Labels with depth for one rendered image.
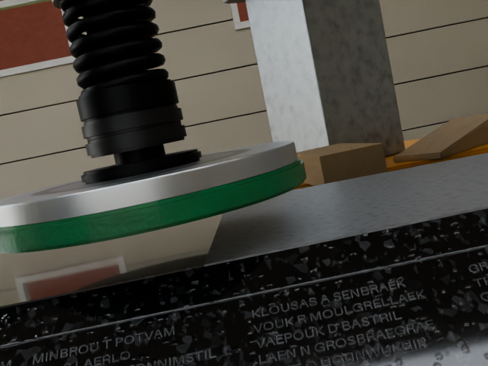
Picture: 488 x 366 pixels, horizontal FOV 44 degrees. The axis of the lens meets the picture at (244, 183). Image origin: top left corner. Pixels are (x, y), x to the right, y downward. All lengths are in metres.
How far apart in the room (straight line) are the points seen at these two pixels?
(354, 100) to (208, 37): 5.46
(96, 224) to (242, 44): 6.29
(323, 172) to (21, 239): 0.62
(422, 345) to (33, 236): 0.21
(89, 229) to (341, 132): 0.87
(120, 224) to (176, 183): 0.04
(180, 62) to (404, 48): 2.37
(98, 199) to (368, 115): 0.92
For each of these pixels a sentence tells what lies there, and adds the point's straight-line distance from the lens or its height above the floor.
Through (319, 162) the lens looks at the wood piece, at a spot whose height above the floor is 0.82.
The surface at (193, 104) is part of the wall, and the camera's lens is 6.55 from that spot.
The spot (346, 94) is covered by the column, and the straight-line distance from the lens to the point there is 1.18.
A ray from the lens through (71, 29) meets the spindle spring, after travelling 0.42.
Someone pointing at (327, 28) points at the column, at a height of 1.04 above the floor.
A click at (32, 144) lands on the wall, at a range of 6.86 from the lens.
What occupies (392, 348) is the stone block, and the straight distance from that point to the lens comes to 0.33.
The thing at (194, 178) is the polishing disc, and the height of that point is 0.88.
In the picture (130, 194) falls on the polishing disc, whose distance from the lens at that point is 0.32.
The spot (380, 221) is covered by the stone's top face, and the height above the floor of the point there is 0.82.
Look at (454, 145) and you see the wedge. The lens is 1.08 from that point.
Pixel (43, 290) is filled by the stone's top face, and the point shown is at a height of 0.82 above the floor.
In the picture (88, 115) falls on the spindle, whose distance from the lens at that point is 0.41.
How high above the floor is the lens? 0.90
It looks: 5 degrees down
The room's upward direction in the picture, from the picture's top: 11 degrees counter-clockwise
